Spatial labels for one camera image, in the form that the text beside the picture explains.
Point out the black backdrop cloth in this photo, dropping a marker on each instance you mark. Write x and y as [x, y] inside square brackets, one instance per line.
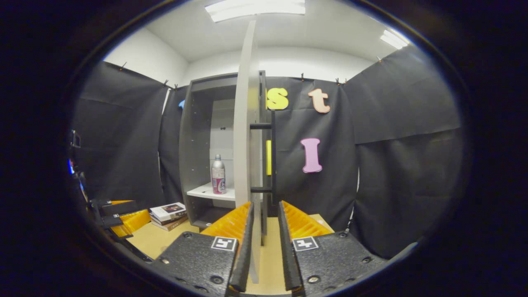
[392, 185]

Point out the dark cover book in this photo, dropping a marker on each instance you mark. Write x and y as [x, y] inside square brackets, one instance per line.
[171, 221]

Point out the brown cover book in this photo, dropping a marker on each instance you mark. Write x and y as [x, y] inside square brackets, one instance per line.
[173, 226]

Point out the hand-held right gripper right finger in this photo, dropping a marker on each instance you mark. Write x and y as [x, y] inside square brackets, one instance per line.
[326, 260]

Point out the white cabinet shelf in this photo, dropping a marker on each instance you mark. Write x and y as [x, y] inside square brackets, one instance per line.
[210, 192]

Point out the white cover book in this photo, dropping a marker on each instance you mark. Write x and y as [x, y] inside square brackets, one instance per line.
[167, 210]

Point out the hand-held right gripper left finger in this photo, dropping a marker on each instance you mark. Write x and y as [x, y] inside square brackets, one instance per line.
[206, 260]

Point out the dark grey cabinet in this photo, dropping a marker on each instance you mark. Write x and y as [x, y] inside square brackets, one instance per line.
[194, 144]

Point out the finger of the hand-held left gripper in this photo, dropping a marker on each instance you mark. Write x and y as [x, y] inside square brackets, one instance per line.
[109, 220]
[138, 220]

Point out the silver bottle with pink label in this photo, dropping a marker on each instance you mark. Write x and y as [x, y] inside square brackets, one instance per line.
[218, 177]

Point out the ceiling light panel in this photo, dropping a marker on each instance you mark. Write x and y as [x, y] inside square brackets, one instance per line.
[394, 39]
[255, 8]

